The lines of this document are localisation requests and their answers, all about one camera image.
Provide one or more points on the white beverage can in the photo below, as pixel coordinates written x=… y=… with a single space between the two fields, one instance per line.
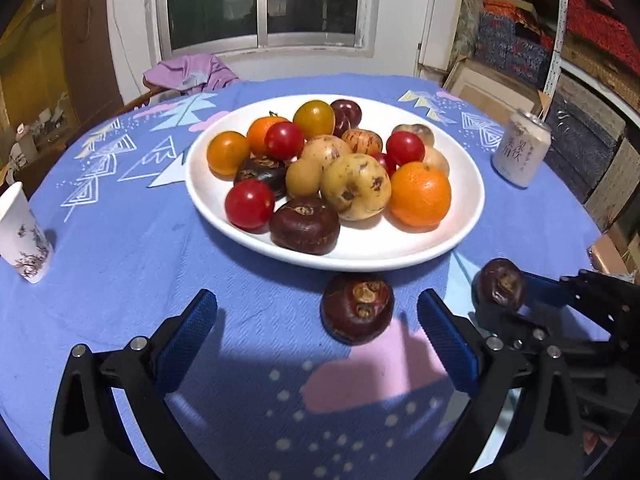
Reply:
x=524 y=145

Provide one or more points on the small tan longan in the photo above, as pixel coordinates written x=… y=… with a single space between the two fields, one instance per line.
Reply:
x=303 y=178

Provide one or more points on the striped orange pepino fruit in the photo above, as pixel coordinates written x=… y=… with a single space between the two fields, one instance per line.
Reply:
x=363 y=141

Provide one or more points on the large orange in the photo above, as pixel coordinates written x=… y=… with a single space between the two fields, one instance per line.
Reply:
x=421 y=195
x=257 y=132

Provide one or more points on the dark water chestnut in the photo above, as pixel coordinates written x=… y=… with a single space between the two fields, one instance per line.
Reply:
x=499 y=283
x=271 y=172
x=306 y=224
x=356 y=308

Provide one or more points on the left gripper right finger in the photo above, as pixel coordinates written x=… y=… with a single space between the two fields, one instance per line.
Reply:
x=544 y=440

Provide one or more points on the beige blotched fruit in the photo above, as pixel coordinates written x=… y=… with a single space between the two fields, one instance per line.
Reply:
x=356 y=186

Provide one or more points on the orange yellow tomato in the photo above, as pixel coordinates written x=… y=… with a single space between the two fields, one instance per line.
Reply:
x=226 y=152

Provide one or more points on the wooden glass display cabinet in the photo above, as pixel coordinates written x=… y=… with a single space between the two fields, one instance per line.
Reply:
x=57 y=79

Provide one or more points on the purple cloth on chair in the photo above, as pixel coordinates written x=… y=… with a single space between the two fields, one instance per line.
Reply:
x=193 y=73

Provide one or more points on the tan round fruit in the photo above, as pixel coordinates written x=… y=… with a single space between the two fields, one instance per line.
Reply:
x=434 y=159

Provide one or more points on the sliding glass window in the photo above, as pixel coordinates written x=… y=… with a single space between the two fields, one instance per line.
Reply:
x=234 y=27

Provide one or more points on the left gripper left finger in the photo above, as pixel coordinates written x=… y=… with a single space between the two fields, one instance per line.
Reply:
x=88 y=439

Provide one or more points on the speckled tan fruit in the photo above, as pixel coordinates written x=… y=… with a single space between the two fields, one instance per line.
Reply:
x=325 y=149

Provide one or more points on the storage shelf with boxes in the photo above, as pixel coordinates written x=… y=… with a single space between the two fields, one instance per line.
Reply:
x=615 y=201

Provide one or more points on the blue printed tablecloth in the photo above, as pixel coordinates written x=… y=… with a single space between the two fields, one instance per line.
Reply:
x=270 y=395

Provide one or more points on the white paper cup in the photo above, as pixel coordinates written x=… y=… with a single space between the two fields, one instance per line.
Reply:
x=22 y=242

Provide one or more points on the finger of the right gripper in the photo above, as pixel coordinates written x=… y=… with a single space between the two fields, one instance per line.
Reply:
x=507 y=329
x=541 y=291

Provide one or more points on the small red cherry tomato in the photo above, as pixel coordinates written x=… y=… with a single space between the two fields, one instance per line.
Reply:
x=249 y=205

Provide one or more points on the white round plate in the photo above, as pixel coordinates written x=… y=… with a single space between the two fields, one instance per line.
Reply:
x=367 y=242

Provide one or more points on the dark purple plum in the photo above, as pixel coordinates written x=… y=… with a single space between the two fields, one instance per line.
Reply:
x=350 y=109
x=342 y=123

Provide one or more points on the leaning picture frame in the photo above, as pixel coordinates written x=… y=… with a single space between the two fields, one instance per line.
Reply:
x=496 y=95

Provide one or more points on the pale blotched fruit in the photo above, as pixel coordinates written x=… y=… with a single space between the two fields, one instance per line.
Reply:
x=424 y=132

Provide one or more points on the wooden chair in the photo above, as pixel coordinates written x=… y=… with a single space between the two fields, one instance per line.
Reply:
x=140 y=101

